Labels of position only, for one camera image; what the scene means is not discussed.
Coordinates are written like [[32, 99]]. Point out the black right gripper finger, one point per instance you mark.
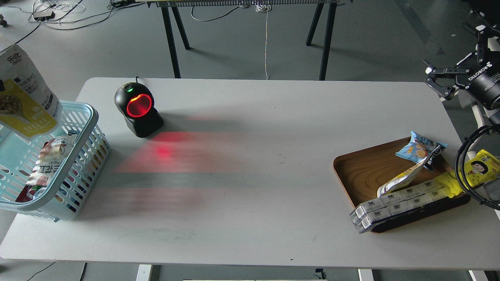
[[487, 47], [444, 80]]

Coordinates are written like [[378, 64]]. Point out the snack bag in basket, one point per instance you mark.
[[54, 152]]

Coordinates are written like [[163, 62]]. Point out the black trestle table legs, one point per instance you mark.
[[248, 38]]

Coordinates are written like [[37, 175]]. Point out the wooden tray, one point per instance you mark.
[[362, 172]]

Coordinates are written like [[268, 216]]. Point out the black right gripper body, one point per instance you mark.
[[482, 80]]

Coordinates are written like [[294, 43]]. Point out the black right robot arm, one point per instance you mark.
[[493, 115]]

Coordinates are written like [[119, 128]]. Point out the black barcode scanner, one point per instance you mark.
[[137, 105]]

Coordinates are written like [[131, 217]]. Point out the white boxed snack pack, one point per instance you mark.
[[388, 207]]

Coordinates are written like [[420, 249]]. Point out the light blue plastic basket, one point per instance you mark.
[[64, 197]]

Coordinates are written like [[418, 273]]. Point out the yellow cartoon snack bag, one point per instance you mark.
[[481, 169]]

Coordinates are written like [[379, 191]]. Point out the blue snack packet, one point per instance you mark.
[[421, 148]]

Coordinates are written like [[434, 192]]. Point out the yellow white snack pouch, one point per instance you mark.
[[28, 107]]

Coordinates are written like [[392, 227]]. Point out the yellow white standing pouch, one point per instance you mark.
[[404, 179]]

